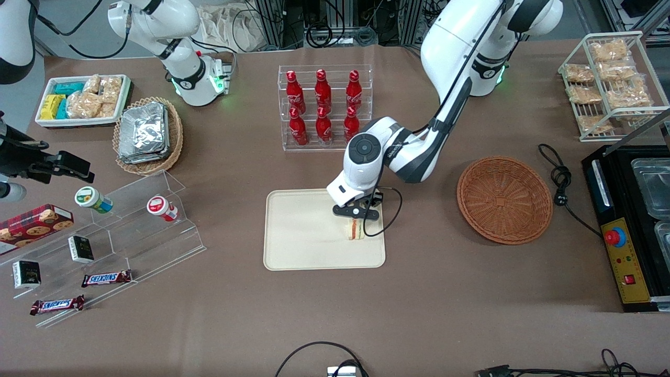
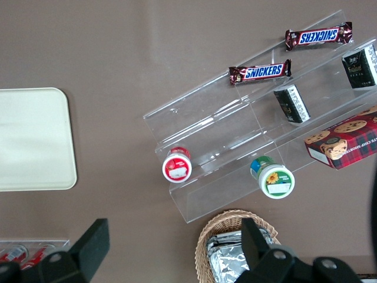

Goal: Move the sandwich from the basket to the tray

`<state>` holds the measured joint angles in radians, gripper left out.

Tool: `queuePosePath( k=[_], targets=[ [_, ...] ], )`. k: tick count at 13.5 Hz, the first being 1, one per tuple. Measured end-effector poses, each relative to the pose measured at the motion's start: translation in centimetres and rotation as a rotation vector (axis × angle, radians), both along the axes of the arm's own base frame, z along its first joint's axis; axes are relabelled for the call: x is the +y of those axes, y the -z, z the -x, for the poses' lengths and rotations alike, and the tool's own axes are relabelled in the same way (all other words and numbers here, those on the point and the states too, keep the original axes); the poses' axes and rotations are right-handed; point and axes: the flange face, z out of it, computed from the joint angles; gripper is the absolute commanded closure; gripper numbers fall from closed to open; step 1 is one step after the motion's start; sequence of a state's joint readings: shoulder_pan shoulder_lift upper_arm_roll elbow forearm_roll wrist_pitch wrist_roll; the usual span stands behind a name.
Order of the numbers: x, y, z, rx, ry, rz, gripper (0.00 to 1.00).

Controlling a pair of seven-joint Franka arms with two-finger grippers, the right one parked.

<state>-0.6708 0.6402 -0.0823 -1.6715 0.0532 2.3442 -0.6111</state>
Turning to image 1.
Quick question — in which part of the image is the black looped cable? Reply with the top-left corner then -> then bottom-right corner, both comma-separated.
275,341 -> 368,377

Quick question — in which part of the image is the Snickers chocolate bar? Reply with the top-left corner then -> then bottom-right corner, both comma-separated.
30,295 -> 86,316
81,270 -> 133,289

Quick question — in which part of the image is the green lidded cup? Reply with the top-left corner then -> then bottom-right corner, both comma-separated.
74,186 -> 114,214

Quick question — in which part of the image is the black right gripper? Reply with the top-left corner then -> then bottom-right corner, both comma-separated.
0,111 -> 95,184

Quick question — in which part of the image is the bagged pastry pack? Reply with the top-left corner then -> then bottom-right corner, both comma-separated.
577,115 -> 613,135
567,85 -> 603,105
607,79 -> 653,109
590,39 -> 629,63
564,64 -> 595,85
597,60 -> 637,80

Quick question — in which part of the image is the small black box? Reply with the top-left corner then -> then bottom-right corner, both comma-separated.
12,260 -> 42,290
68,235 -> 95,264

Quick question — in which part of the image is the white cloth bag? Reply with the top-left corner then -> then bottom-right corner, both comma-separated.
198,4 -> 264,53

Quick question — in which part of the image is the yellow snack pack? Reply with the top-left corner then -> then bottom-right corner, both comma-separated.
40,94 -> 66,120

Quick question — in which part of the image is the black machine with yellow panel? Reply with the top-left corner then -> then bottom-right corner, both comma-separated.
582,142 -> 670,314

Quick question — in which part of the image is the grey metal bar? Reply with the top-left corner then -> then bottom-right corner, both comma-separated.
615,107 -> 670,143

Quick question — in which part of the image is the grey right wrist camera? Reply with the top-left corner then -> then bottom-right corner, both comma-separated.
0,181 -> 27,203

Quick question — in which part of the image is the white snack tray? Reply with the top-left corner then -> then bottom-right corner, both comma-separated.
35,74 -> 132,128

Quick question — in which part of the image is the light wicker basket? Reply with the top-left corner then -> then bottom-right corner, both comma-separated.
113,97 -> 184,175

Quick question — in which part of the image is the silver foil packet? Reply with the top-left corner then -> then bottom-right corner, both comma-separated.
118,105 -> 171,164
119,102 -> 168,158

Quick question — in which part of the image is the black power cable with plug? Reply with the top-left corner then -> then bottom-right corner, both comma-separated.
538,143 -> 603,238

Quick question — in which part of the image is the metal food container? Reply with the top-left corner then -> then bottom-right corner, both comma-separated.
630,157 -> 670,221
654,220 -> 670,263

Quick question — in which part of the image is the white wire rack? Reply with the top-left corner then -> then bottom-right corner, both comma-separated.
558,31 -> 670,142

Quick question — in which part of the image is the brown wicker basket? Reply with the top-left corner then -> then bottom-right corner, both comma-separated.
457,156 -> 553,246

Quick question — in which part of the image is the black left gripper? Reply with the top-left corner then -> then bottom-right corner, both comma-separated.
332,191 -> 384,221

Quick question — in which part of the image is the clear acrylic stepped display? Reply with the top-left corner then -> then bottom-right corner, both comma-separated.
0,170 -> 207,328

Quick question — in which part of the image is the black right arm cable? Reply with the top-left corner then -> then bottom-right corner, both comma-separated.
36,0 -> 132,59

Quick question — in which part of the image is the red cola bottle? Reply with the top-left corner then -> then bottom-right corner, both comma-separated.
286,71 -> 306,114
315,69 -> 333,112
289,107 -> 309,147
346,70 -> 364,110
343,106 -> 361,140
316,106 -> 334,146

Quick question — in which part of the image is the clear acrylic bottle rack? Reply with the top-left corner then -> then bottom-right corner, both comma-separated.
278,65 -> 373,152

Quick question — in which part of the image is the red tartan cookie box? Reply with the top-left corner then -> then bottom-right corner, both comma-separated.
0,204 -> 75,256

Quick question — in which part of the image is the beige plastic tray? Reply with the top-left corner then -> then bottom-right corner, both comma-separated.
264,187 -> 386,271

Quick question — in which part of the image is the red lidded cup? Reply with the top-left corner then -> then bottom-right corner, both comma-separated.
147,195 -> 179,223

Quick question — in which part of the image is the black cable with connector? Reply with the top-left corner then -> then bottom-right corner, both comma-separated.
475,348 -> 670,377

